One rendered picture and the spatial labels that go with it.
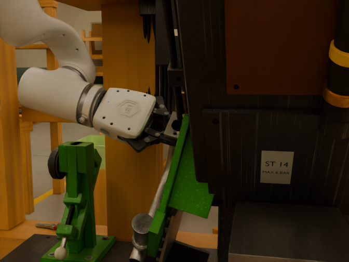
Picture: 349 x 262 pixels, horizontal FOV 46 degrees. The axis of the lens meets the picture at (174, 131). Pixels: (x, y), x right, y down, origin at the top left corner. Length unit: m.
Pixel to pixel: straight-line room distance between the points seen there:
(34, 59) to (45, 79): 11.60
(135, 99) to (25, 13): 0.25
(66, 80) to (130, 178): 0.38
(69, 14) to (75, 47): 11.10
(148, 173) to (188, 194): 0.40
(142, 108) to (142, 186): 0.36
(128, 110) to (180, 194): 0.20
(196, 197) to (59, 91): 0.33
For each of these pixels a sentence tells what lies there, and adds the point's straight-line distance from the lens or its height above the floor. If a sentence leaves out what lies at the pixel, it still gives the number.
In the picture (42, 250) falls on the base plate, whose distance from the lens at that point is 1.11.
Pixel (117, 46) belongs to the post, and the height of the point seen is 1.40.
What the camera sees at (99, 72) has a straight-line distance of 10.81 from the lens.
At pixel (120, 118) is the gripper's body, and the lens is 0.78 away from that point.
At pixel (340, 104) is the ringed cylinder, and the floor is 1.31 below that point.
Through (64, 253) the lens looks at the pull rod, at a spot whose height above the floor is 0.95.
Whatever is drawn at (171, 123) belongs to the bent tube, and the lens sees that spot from 0.78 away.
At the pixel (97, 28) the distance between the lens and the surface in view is 11.59.
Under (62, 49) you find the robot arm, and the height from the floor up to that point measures 1.38.
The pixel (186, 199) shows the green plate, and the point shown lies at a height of 1.13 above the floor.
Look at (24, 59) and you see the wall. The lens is 12.61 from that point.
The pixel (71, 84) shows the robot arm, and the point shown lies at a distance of 0.83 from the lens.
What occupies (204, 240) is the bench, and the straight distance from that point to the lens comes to 1.17.
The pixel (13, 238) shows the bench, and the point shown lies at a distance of 1.26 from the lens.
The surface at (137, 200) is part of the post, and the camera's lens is 1.12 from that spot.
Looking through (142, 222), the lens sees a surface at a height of 1.09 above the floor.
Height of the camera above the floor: 1.35
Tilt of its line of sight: 9 degrees down
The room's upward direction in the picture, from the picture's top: straight up
